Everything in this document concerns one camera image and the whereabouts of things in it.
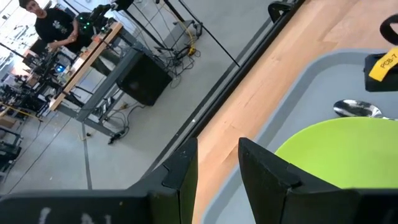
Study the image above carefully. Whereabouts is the black box case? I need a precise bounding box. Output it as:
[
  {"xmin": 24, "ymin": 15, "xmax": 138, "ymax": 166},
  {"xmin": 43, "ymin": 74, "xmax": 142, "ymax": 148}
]
[{"xmin": 116, "ymin": 52, "xmax": 174, "ymax": 107}]

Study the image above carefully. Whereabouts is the silver metal spoon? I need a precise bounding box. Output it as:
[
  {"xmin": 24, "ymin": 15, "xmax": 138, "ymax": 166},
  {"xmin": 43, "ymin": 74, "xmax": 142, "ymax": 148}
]
[{"xmin": 332, "ymin": 98, "xmax": 398, "ymax": 122}]

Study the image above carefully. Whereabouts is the right gripper black cable loop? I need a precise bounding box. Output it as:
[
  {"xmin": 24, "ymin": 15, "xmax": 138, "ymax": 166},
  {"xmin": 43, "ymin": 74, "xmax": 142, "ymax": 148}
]
[{"xmin": 379, "ymin": 13, "xmax": 398, "ymax": 47}]

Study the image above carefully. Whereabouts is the yellow power cord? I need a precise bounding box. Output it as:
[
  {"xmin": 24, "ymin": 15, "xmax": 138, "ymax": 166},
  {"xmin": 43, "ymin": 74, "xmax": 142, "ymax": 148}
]
[{"xmin": 160, "ymin": 2, "xmax": 198, "ymax": 57}]

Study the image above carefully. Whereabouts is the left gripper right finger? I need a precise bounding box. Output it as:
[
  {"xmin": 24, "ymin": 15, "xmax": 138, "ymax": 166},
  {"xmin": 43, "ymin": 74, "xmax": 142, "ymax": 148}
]
[{"xmin": 238, "ymin": 137, "xmax": 398, "ymax": 224}]

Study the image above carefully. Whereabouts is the lime green plate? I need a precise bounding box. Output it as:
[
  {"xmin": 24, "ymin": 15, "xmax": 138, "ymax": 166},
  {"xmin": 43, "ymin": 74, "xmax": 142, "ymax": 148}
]
[{"xmin": 274, "ymin": 116, "xmax": 398, "ymax": 190}]

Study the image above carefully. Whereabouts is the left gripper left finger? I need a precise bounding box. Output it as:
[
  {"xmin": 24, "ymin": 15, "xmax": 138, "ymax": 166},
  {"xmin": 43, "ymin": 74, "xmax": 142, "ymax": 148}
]
[{"xmin": 0, "ymin": 138, "xmax": 199, "ymax": 224}]

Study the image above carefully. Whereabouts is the black power strip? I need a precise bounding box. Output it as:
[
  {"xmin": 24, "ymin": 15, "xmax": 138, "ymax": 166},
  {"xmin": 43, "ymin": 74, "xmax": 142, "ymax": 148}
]
[{"xmin": 106, "ymin": 128, "xmax": 129, "ymax": 146}]

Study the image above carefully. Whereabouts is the yellow cable label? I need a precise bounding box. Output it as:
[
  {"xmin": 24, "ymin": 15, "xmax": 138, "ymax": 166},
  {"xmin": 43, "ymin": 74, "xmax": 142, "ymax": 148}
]
[{"xmin": 368, "ymin": 47, "xmax": 398, "ymax": 83}]

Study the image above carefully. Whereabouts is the black robot with green lights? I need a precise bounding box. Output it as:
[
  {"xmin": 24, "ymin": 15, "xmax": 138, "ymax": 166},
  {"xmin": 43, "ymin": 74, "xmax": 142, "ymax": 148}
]
[{"xmin": 75, "ymin": 3, "xmax": 116, "ymax": 34}]

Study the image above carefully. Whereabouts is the long black cable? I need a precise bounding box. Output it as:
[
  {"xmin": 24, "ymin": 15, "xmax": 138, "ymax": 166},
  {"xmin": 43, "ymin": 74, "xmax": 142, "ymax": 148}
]
[{"xmin": 177, "ymin": 0, "xmax": 241, "ymax": 68}]

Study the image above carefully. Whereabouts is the person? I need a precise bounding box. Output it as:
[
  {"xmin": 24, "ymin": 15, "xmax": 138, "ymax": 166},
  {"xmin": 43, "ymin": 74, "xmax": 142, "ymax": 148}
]
[{"xmin": 17, "ymin": 0, "xmax": 80, "ymax": 53}]

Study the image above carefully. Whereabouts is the wooden workbench with grey legs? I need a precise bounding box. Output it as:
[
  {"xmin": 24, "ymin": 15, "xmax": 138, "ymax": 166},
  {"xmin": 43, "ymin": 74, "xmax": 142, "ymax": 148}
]
[{"xmin": 47, "ymin": 21, "xmax": 144, "ymax": 138}]

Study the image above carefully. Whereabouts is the black aluminium table frame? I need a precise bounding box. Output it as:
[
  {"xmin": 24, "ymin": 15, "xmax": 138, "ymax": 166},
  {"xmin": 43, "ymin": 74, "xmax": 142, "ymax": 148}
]
[{"xmin": 136, "ymin": 0, "xmax": 307, "ymax": 191}]

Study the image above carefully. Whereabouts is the grey plastic tray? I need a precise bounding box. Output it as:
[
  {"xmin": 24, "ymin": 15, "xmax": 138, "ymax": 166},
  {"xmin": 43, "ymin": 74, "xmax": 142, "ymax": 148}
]
[{"xmin": 201, "ymin": 48, "xmax": 398, "ymax": 224}]

